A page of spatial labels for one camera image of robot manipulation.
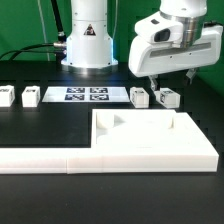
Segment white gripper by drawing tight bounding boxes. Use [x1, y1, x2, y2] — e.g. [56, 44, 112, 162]
[128, 11, 223, 90]

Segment white L-shaped obstacle fence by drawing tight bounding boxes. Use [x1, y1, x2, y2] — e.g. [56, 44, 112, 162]
[0, 112, 220, 175]

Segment white marker base sheet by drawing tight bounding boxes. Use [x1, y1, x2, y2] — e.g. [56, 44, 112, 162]
[43, 87, 129, 103]

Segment black cables at base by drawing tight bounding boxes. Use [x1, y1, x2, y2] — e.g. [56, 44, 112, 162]
[0, 0, 68, 62]

